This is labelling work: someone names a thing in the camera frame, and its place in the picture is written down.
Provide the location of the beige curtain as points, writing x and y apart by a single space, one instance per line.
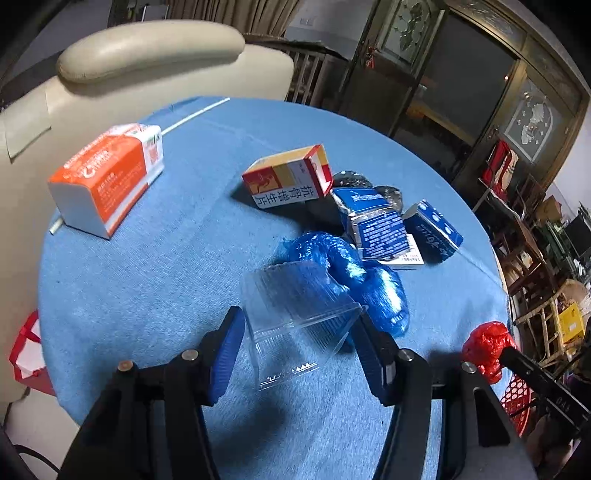
258 17

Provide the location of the blue table cloth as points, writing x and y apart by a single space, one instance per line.
326 424

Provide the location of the red mesh basket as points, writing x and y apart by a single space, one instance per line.
516 401

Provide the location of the red shopping bag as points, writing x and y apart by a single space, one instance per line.
27 359

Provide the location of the beige leather sofa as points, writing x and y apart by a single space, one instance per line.
69 115

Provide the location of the blue plastic bag ball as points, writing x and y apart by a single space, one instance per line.
370 283

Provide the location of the red yellow medicine box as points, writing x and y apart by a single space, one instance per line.
294 176

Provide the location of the red plastic bag ball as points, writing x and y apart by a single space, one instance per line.
484 347

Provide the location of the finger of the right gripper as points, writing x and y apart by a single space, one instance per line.
560 402

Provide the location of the metal chair with red cloth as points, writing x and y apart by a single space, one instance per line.
497 177

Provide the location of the dark blue carton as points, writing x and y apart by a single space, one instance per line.
436 238

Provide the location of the orange white carton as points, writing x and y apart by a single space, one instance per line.
108 177

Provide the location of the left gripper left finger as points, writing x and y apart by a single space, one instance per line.
196 378

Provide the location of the blue medicine box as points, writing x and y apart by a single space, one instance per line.
376 228

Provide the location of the glass panel door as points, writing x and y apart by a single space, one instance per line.
449 79

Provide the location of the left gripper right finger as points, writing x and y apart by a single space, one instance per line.
400 379

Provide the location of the wooden stool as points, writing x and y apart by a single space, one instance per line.
525 270

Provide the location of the clear plastic container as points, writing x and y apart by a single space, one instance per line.
297 317

